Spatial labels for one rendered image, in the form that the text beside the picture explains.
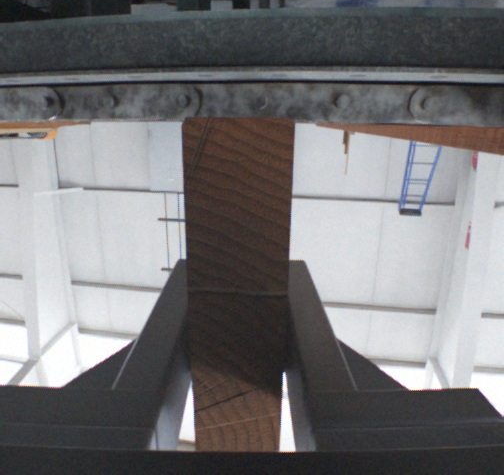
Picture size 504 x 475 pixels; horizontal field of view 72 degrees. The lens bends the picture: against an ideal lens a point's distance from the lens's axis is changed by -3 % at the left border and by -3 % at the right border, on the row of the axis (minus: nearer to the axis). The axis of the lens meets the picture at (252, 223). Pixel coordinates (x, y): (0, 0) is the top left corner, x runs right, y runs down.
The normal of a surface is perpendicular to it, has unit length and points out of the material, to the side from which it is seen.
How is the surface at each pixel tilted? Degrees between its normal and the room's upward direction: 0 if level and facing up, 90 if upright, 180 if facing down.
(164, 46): 90
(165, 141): 90
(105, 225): 91
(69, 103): 90
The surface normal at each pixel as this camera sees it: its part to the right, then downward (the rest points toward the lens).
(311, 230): -0.15, 0.24
